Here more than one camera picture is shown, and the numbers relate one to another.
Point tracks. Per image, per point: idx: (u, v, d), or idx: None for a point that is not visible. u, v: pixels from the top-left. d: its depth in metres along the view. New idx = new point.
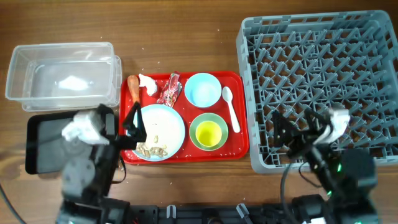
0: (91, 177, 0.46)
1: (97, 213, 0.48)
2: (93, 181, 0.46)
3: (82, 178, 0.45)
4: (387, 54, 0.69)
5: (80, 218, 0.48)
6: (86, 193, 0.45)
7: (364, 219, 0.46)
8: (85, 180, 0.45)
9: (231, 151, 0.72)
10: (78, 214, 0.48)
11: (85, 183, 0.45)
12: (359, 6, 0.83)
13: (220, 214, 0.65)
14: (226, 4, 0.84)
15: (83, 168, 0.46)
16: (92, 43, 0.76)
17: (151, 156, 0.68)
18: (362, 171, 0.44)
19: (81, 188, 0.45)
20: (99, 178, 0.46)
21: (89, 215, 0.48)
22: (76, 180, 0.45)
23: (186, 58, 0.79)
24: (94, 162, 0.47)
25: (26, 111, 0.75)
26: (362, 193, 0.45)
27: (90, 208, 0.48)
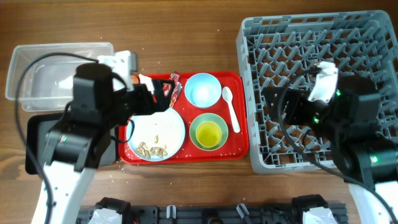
0: (91, 98, 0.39)
1: (91, 132, 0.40)
2: (94, 102, 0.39)
3: (81, 101, 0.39)
4: (387, 54, 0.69)
5: (70, 137, 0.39)
6: (83, 118, 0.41)
7: (382, 158, 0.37)
8: (85, 101, 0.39)
9: (231, 151, 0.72)
10: (70, 131, 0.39)
11: (86, 111, 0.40)
12: (359, 6, 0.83)
13: (219, 214, 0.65)
14: (226, 4, 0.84)
15: (83, 84, 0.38)
16: (92, 43, 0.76)
17: (151, 156, 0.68)
18: (363, 90, 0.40)
19: (79, 111, 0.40)
20: (99, 106, 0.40)
21: (81, 135, 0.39)
22: (77, 98, 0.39)
23: (186, 58, 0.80)
24: (95, 79, 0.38)
25: (27, 110, 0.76)
26: (367, 117, 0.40)
27: (83, 130, 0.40)
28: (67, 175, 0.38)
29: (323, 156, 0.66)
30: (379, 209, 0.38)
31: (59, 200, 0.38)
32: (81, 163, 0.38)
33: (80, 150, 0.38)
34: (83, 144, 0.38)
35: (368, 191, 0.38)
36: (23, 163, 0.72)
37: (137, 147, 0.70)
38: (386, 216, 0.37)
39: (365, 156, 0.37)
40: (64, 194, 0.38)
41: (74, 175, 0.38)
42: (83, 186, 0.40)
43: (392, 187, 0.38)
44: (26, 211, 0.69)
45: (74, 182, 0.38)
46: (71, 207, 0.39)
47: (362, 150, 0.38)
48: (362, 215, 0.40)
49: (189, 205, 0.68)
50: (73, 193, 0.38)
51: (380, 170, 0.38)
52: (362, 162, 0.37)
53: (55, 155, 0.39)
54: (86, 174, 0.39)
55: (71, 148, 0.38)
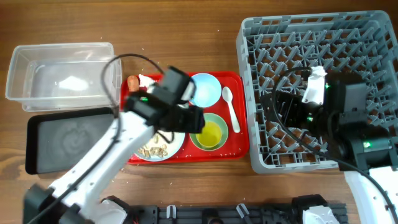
0: (174, 83, 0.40)
1: (161, 108, 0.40)
2: (175, 88, 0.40)
3: (166, 82, 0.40)
4: (387, 55, 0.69)
5: (147, 103, 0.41)
6: (159, 97, 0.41)
7: (375, 144, 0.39)
8: (169, 84, 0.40)
9: (231, 151, 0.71)
10: (150, 98, 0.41)
11: (165, 92, 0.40)
12: (359, 6, 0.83)
13: (219, 213, 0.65)
14: (226, 4, 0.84)
15: (174, 73, 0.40)
16: (92, 44, 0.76)
17: (151, 156, 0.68)
18: (351, 81, 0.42)
19: (158, 91, 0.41)
20: (177, 94, 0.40)
21: (155, 106, 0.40)
22: (165, 78, 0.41)
23: (186, 58, 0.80)
24: (186, 73, 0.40)
25: (27, 111, 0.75)
26: (357, 106, 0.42)
27: (158, 103, 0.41)
28: (136, 129, 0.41)
29: (323, 156, 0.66)
30: (373, 194, 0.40)
31: (122, 140, 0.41)
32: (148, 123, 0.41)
33: (150, 116, 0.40)
34: (150, 112, 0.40)
35: (362, 176, 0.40)
36: (23, 163, 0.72)
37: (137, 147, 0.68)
38: (381, 200, 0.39)
39: (357, 142, 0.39)
40: (126, 138, 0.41)
41: (143, 127, 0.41)
42: (139, 140, 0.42)
43: (384, 172, 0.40)
44: None
45: (140, 133, 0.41)
46: (127, 151, 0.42)
47: (354, 137, 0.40)
48: (357, 201, 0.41)
49: (189, 205, 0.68)
50: (135, 140, 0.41)
51: (372, 155, 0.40)
52: (355, 147, 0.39)
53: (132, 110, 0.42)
54: (141, 137, 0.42)
55: (142, 111, 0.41)
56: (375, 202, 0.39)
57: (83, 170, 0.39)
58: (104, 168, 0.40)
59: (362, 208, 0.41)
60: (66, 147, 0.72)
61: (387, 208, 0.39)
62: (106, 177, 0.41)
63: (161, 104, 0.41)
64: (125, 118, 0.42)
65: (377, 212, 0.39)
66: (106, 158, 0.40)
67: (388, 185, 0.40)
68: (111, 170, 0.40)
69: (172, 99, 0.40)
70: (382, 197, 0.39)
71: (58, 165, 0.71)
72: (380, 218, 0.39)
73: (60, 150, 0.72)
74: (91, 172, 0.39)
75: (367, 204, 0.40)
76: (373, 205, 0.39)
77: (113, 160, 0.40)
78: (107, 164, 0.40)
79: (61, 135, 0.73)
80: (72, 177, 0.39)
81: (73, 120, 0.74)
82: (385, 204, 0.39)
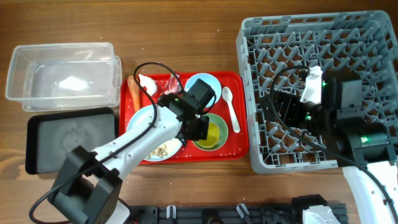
0: (201, 93, 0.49)
1: (188, 112, 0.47)
2: (201, 97, 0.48)
3: (194, 92, 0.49)
4: (387, 55, 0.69)
5: (176, 104, 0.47)
6: (187, 102, 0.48)
7: (372, 139, 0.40)
8: (196, 94, 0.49)
9: (231, 151, 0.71)
10: (181, 102, 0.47)
11: (192, 99, 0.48)
12: (359, 6, 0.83)
13: (219, 214, 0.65)
14: (226, 4, 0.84)
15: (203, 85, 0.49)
16: (92, 44, 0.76)
17: (151, 156, 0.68)
18: (347, 77, 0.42)
19: (186, 98, 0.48)
20: (201, 102, 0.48)
21: (183, 108, 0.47)
22: (193, 89, 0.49)
23: (186, 58, 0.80)
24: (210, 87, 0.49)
25: (27, 111, 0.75)
26: (354, 102, 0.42)
27: (186, 107, 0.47)
28: (170, 119, 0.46)
29: (322, 156, 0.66)
30: (371, 188, 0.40)
31: (158, 127, 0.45)
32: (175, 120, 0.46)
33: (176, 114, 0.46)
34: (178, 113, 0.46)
35: (360, 170, 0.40)
36: (23, 163, 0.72)
37: None
38: (379, 194, 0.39)
39: (355, 137, 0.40)
40: (161, 125, 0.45)
41: (175, 121, 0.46)
42: (167, 135, 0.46)
43: (381, 167, 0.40)
44: (25, 211, 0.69)
45: (172, 126, 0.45)
46: (158, 139, 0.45)
47: (352, 133, 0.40)
48: (356, 195, 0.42)
49: (189, 205, 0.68)
50: (166, 130, 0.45)
51: (370, 150, 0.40)
52: (353, 142, 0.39)
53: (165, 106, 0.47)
54: (166, 134, 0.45)
55: (173, 111, 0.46)
56: (374, 196, 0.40)
57: (122, 141, 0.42)
58: (140, 145, 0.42)
59: (360, 203, 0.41)
60: (66, 147, 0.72)
61: (385, 203, 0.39)
62: (139, 156, 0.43)
63: (188, 109, 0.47)
64: (160, 111, 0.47)
65: (375, 206, 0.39)
66: (143, 138, 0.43)
67: (387, 179, 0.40)
68: (143, 152, 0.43)
69: (197, 106, 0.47)
70: (380, 191, 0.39)
71: (59, 165, 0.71)
72: (379, 213, 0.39)
73: (61, 150, 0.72)
74: (130, 145, 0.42)
75: (365, 198, 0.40)
76: (371, 199, 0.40)
77: (148, 141, 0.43)
78: (143, 143, 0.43)
79: (61, 135, 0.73)
80: (112, 145, 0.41)
81: (73, 120, 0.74)
82: (383, 198, 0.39)
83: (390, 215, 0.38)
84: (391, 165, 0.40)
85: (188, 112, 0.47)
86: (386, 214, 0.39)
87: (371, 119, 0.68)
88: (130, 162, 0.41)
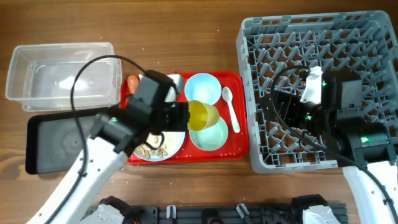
0: (149, 94, 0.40)
1: (136, 124, 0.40)
2: (150, 99, 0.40)
3: (142, 94, 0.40)
4: (387, 55, 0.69)
5: (119, 123, 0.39)
6: (133, 112, 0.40)
7: (372, 139, 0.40)
8: (144, 96, 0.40)
9: (231, 151, 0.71)
10: (122, 117, 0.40)
11: (141, 105, 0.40)
12: (359, 6, 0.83)
13: (219, 213, 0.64)
14: (226, 4, 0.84)
15: (150, 82, 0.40)
16: (92, 44, 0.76)
17: (151, 156, 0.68)
18: (346, 76, 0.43)
19: (134, 104, 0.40)
20: (153, 106, 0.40)
21: (128, 125, 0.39)
22: (140, 90, 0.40)
23: (186, 58, 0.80)
24: (160, 81, 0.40)
25: (27, 111, 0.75)
26: (353, 102, 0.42)
27: (132, 121, 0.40)
28: (106, 154, 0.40)
29: (322, 156, 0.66)
30: (372, 188, 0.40)
31: (89, 175, 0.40)
32: (121, 145, 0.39)
33: (122, 139, 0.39)
34: (126, 133, 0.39)
35: (360, 171, 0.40)
36: (23, 163, 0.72)
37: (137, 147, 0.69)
38: (379, 194, 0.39)
39: (355, 137, 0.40)
40: (95, 168, 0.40)
41: (113, 154, 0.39)
42: (114, 168, 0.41)
43: (381, 167, 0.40)
44: (25, 212, 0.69)
45: (111, 161, 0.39)
46: (96, 184, 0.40)
47: (352, 133, 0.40)
48: (356, 196, 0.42)
49: (189, 205, 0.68)
50: (104, 171, 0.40)
51: (370, 150, 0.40)
52: (353, 142, 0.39)
53: (102, 131, 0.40)
54: (120, 158, 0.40)
55: (113, 133, 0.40)
56: (374, 196, 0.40)
57: (49, 212, 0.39)
58: (71, 208, 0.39)
59: (360, 203, 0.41)
60: (65, 147, 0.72)
61: (385, 203, 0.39)
62: (78, 214, 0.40)
63: (137, 124, 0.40)
64: (93, 143, 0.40)
65: (375, 206, 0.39)
66: (73, 194, 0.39)
67: (386, 179, 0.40)
68: (80, 208, 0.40)
69: (147, 112, 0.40)
70: (380, 191, 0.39)
71: (59, 165, 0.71)
72: (379, 213, 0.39)
73: (60, 150, 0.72)
74: (58, 211, 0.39)
75: (365, 199, 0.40)
76: (371, 199, 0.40)
77: (81, 196, 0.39)
78: (74, 203, 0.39)
79: (61, 135, 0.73)
80: (40, 219, 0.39)
81: (73, 120, 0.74)
82: (383, 198, 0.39)
83: (390, 215, 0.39)
84: (390, 164, 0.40)
85: (135, 126, 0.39)
86: (385, 214, 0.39)
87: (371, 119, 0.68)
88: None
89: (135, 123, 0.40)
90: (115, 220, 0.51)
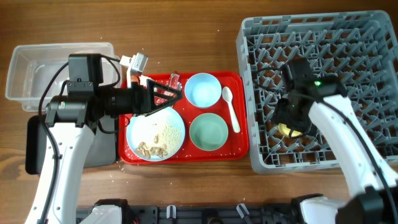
0: (84, 70, 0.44)
1: (84, 99, 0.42)
2: (88, 76, 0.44)
3: (76, 73, 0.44)
4: (387, 55, 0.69)
5: (69, 104, 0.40)
6: (79, 91, 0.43)
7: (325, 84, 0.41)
8: (79, 75, 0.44)
9: (231, 151, 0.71)
10: (68, 99, 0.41)
11: (80, 83, 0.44)
12: (359, 6, 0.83)
13: (219, 214, 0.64)
14: (226, 4, 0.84)
15: (78, 59, 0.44)
16: (92, 44, 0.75)
17: (151, 156, 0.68)
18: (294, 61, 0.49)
19: (74, 85, 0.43)
20: (92, 79, 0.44)
21: (79, 99, 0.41)
22: (73, 71, 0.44)
23: (186, 58, 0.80)
24: (87, 55, 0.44)
25: (27, 111, 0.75)
26: (306, 73, 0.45)
27: (80, 98, 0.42)
28: (71, 135, 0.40)
29: (322, 156, 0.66)
30: (331, 114, 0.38)
31: (64, 153, 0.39)
32: (81, 119, 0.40)
33: (78, 114, 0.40)
34: (79, 107, 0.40)
35: (322, 106, 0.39)
36: (23, 163, 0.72)
37: (137, 147, 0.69)
38: (337, 117, 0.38)
39: (308, 84, 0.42)
40: (67, 147, 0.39)
41: (77, 130, 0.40)
42: (86, 140, 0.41)
43: (338, 99, 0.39)
44: (25, 211, 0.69)
45: (78, 136, 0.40)
46: (76, 161, 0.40)
47: (305, 84, 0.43)
48: (326, 132, 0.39)
49: (189, 205, 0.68)
50: (78, 146, 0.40)
51: (324, 93, 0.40)
52: (307, 88, 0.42)
53: (58, 119, 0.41)
54: (85, 132, 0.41)
55: (69, 115, 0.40)
56: (334, 122, 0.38)
57: (42, 201, 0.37)
58: (62, 190, 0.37)
59: (328, 134, 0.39)
60: None
61: (344, 124, 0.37)
62: (71, 196, 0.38)
63: (84, 99, 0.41)
64: (56, 130, 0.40)
65: (341, 133, 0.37)
66: (58, 178, 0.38)
67: (344, 107, 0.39)
68: (70, 188, 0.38)
69: (90, 86, 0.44)
70: (338, 114, 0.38)
71: None
72: (342, 134, 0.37)
73: None
74: (51, 197, 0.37)
75: (329, 127, 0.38)
76: (332, 124, 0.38)
77: (68, 174, 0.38)
78: (64, 181, 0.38)
79: None
80: (35, 214, 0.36)
81: None
82: (342, 119, 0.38)
83: (352, 134, 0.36)
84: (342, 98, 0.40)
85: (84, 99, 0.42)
86: (349, 135, 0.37)
87: (371, 119, 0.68)
88: (66, 211, 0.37)
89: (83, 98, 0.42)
90: (114, 213, 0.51)
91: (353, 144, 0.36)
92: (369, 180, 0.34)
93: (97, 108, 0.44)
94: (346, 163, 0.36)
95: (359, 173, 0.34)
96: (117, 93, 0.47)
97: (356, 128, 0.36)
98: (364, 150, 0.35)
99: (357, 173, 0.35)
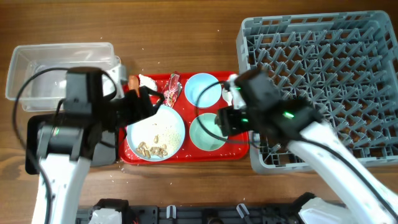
0: (83, 90, 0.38)
1: (83, 124, 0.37)
2: (87, 96, 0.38)
3: (74, 93, 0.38)
4: (387, 55, 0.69)
5: (63, 131, 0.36)
6: (76, 112, 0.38)
7: (297, 113, 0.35)
8: (77, 94, 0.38)
9: (231, 151, 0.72)
10: (64, 124, 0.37)
11: (78, 104, 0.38)
12: (358, 6, 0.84)
13: (219, 213, 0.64)
14: (226, 4, 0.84)
15: (75, 78, 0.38)
16: (92, 44, 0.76)
17: (152, 156, 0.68)
18: (249, 73, 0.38)
19: (72, 106, 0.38)
20: (91, 100, 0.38)
21: (75, 125, 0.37)
22: (70, 89, 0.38)
23: (186, 58, 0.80)
24: (87, 73, 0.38)
25: (27, 111, 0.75)
26: (267, 89, 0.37)
27: (76, 121, 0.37)
28: (65, 172, 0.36)
29: None
30: (316, 150, 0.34)
31: (58, 193, 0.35)
32: (76, 152, 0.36)
33: (74, 147, 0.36)
34: (76, 139, 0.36)
35: (305, 143, 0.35)
36: (23, 163, 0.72)
37: (137, 147, 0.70)
38: (326, 153, 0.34)
39: (280, 119, 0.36)
40: (60, 185, 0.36)
41: (71, 165, 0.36)
42: (81, 175, 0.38)
43: (318, 130, 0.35)
44: (25, 211, 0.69)
45: (71, 173, 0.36)
46: (71, 200, 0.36)
47: (279, 117, 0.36)
48: (314, 166, 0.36)
49: (189, 205, 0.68)
50: (72, 183, 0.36)
51: (300, 126, 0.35)
52: (282, 127, 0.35)
53: (51, 148, 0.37)
54: (81, 164, 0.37)
55: (64, 144, 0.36)
56: (323, 160, 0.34)
57: None
58: None
59: (319, 169, 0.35)
60: None
61: (336, 158, 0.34)
62: None
63: (82, 124, 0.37)
64: (48, 165, 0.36)
65: (334, 171, 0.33)
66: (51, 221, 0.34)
67: (326, 137, 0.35)
68: None
69: (89, 109, 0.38)
70: (324, 150, 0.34)
71: None
72: (334, 172, 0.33)
73: None
74: None
75: (319, 165, 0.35)
76: (321, 162, 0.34)
77: (61, 216, 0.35)
78: (58, 221, 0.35)
79: None
80: None
81: None
82: (330, 154, 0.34)
83: (347, 169, 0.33)
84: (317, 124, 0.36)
85: (81, 125, 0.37)
86: (342, 168, 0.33)
87: (371, 119, 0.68)
88: None
89: (81, 124, 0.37)
90: (114, 219, 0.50)
91: (349, 177, 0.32)
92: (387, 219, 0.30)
93: (97, 133, 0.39)
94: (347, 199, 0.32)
95: (364, 213, 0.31)
96: (120, 106, 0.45)
97: (350, 163, 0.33)
98: (363, 183, 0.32)
99: (364, 213, 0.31)
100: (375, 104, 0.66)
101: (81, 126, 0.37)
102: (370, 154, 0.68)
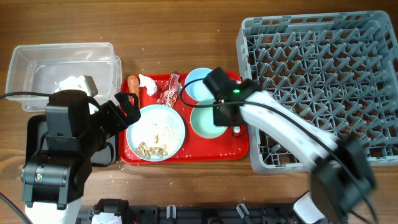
0: (64, 126, 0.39)
1: (68, 162, 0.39)
2: (69, 131, 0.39)
3: (56, 128, 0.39)
4: (387, 55, 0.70)
5: (47, 177, 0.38)
6: (63, 147, 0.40)
7: (243, 90, 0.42)
8: (60, 129, 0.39)
9: (231, 151, 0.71)
10: (50, 163, 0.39)
11: (63, 139, 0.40)
12: (358, 6, 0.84)
13: (219, 214, 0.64)
14: (226, 4, 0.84)
15: (56, 111, 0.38)
16: (92, 44, 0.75)
17: (151, 156, 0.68)
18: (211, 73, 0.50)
19: (58, 141, 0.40)
20: (74, 134, 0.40)
21: (60, 165, 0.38)
22: (53, 126, 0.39)
23: (186, 58, 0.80)
24: (67, 106, 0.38)
25: (27, 111, 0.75)
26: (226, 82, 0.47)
27: (61, 161, 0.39)
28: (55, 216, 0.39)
29: None
30: (259, 110, 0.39)
31: None
32: (63, 200, 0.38)
33: (60, 188, 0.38)
34: (60, 182, 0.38)
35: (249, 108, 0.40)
36: (23, 163, 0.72)
37: (137, 147, 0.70)
38: (265, 111, 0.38)
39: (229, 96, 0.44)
40: None
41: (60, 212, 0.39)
42: (71, 215, 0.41)
43: (262, 97, 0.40)
44: None
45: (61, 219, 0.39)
46: None
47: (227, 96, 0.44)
48: (263, 128, 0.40)
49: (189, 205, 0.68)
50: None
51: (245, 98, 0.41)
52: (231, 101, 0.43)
53: (38, 188, 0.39)
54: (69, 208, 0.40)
55: (50, 185, 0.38)
56: (263, 116, 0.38)
57: None
58: None
59: (266, 129, 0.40)
60: None
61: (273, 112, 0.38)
62: None
63: (66, 163, 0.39)
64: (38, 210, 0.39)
65: (273, 124, 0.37)
66: None
67: (265, 99, 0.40)
68: None
69: (74, 144, 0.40)
70: (262, 107, 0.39)
71: None
72: (274, 124, 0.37)
73: None
74: None
75: (263, 123, 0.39)
76: (263, 119, 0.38)
77: None
78: None
79: None
80: None
81: None
82: (267, 109, 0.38)
83: (283, 120, 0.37)
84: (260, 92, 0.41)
85: (65, 163, 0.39)
86: (279, 119, 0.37)
87: (371, 119, 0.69)
88: None
89: (65, 163, 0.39)
90: None
91: (286, 124, 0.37)
92: (316, 149, 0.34)
93: (84, 165, 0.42)
94: (289, 145, 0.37)
95: (301, 149, 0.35)
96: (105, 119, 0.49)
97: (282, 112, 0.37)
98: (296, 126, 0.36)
99: (303, 150, 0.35)
100: (375, 104, 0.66)
101: (64, 165, 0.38)
102: (370, 154, 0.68)
